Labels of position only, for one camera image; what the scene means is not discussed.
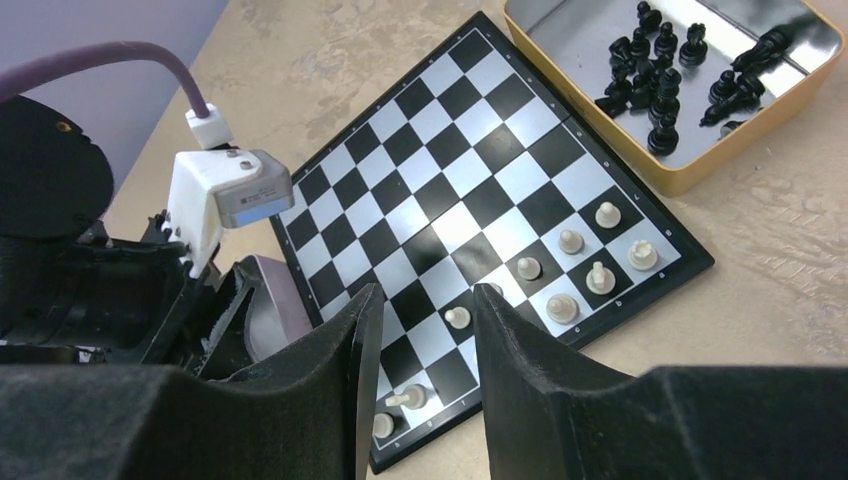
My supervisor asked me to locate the silver lilac metal tin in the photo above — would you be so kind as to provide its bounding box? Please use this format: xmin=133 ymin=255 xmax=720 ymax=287
xmin=240 ymin=254 xmax=313 ymax=363

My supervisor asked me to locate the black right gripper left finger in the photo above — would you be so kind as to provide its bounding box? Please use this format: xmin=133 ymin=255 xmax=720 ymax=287
xmin=1 ymin=283 xmax=384 ymax=479

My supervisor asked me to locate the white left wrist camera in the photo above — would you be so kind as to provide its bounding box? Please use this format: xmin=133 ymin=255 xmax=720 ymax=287
xmin=161 ymin=103 xmax=296 ymax=279

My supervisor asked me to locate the yellow metal tin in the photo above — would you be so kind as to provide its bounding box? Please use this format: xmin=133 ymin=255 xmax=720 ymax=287
xmin=503 ymin=1 xmax=847 ymax=197

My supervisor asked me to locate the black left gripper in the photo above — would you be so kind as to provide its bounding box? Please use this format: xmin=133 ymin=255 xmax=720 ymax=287
xmin=1 ymin=211 xmax=258 ymax=379

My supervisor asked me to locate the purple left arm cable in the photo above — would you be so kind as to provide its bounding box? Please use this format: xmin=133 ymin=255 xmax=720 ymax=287
xmin=0 ymin=40 xmax=213 ymax=121

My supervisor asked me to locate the black white chess board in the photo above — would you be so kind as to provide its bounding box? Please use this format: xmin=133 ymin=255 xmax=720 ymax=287
xmin=271 ymin=13 xmax=714 ymax=473

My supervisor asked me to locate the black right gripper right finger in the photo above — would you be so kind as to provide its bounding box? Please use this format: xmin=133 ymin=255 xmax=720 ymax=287
xmin=473 ymin=285 xmax=847 ymax=479

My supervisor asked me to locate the white corner board piece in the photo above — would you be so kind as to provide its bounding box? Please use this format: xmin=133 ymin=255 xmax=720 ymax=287
xmin=627 ymin=240 xmax=659 ymax=271

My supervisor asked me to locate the white chess pawn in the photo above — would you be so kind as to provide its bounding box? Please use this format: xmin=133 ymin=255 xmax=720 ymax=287
xmin=595 ymin=201 xmax=622 ymax=229

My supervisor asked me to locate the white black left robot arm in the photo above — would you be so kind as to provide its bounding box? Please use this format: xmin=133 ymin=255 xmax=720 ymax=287
xmin=1 ymin=95 xmax=253 ymax=380

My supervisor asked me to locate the black chess pieces pile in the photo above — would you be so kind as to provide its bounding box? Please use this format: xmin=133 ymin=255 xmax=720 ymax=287
xmin=592 ymin=1 xmax=803 ymax=168

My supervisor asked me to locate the white knight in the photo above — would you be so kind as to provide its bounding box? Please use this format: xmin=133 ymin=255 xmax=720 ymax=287
xmin=384 ymin=384 xmax=428 ymax=410

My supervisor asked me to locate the white chess piece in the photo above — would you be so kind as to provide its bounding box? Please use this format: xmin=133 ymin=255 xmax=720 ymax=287
xmin=546 ymin=293 xmax=580 ymax=325

